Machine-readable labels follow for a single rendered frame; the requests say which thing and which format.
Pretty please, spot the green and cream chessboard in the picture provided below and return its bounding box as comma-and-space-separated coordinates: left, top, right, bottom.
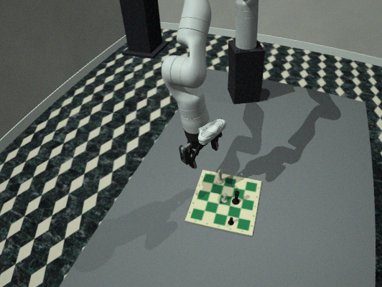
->
185, 170, 261, 236

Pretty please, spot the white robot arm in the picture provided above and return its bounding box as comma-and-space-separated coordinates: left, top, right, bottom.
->
162, 0, 258, 145

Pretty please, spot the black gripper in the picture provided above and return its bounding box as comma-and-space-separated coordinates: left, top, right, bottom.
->
179, 130, 222, 169

